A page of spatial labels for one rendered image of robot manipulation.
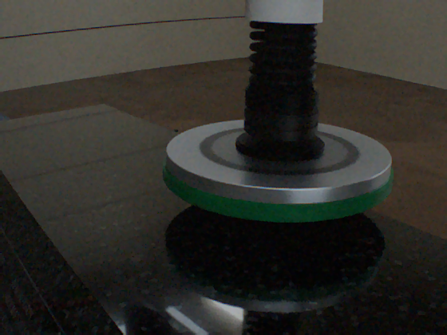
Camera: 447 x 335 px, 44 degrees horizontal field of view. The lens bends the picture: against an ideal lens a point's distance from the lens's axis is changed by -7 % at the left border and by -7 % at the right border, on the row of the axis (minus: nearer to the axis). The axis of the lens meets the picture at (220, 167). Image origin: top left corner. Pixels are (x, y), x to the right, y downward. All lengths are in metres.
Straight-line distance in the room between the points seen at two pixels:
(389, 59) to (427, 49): 0.48
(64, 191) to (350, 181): 0.30
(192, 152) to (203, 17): 5.97
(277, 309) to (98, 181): 0.30
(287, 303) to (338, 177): 0.13
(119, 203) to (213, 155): 0.11
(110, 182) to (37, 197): 0.08
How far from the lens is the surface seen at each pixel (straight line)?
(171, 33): 6.25
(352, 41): 6.43
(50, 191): 0.61
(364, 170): 0.50
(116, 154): 0.72
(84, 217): 0.55
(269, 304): 0.41
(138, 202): 0.57
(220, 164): 0.50
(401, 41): 6.04
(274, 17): 0.49
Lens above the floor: 1.02
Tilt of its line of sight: 19 degrees down
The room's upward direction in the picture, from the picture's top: 1 degrees clockwise
